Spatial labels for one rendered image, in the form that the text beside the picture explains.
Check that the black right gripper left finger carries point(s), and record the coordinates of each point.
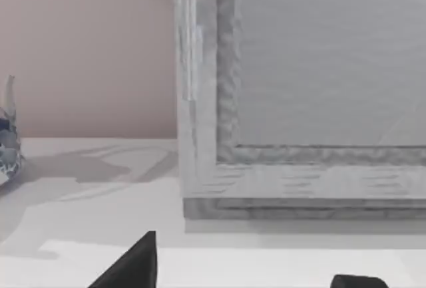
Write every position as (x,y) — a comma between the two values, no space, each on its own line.
(136,264)

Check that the grey framed blackboard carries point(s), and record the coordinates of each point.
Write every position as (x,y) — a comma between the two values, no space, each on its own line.
(299,101)

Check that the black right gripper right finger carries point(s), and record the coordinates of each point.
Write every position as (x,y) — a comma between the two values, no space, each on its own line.
(358,282)

